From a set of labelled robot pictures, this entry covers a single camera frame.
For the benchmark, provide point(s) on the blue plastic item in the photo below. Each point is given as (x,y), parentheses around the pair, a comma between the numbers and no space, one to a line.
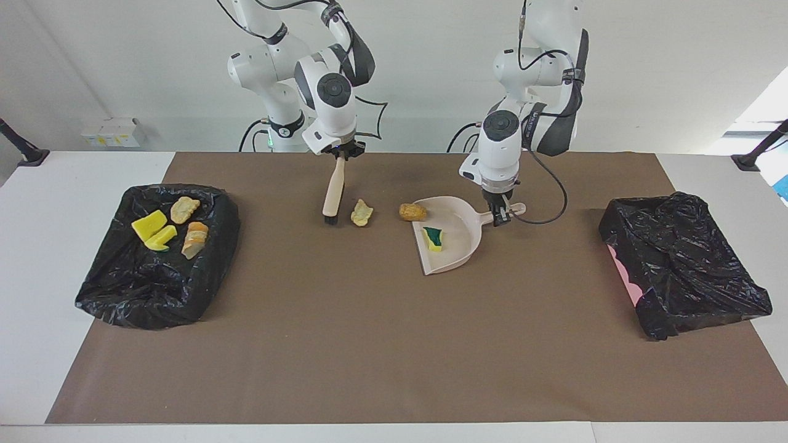
(783,187)

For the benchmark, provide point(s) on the black camera stand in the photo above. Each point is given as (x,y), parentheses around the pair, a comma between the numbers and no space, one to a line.
(34,157)
(748,161)

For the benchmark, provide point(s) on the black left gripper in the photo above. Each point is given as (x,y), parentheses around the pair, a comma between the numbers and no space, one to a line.
(498,197)

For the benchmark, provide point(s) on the beige hand brush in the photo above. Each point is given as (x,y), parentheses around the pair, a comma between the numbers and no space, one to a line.
(334,191)

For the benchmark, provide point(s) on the small white cardboard box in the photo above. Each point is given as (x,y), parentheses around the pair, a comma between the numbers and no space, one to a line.
(91,136)

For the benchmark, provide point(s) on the brown paper table mat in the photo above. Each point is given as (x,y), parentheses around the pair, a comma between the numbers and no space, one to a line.
(431,357)

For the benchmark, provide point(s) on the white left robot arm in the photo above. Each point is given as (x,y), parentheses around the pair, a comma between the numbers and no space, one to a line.
(498,154)

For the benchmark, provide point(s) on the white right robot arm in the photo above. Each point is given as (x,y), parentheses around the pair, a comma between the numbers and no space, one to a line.
(332,117)

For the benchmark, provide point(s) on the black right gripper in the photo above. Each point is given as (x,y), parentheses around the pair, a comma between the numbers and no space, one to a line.
(352,149)

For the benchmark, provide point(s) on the beige plastic dustpan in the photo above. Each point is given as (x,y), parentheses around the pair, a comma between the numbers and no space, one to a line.
(458,246)

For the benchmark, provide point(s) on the orange crust bread piece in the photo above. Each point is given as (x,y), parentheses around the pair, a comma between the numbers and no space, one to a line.
(194,241)

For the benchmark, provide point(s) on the black plastic trash bag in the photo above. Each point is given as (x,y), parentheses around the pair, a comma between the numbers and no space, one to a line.
(677,258)
(123,289)

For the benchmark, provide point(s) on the green and yellow sponge piece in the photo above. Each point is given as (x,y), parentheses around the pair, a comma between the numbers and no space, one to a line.
(434,240)

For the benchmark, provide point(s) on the pink bin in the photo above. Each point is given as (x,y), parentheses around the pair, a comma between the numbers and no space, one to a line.
(628,280)

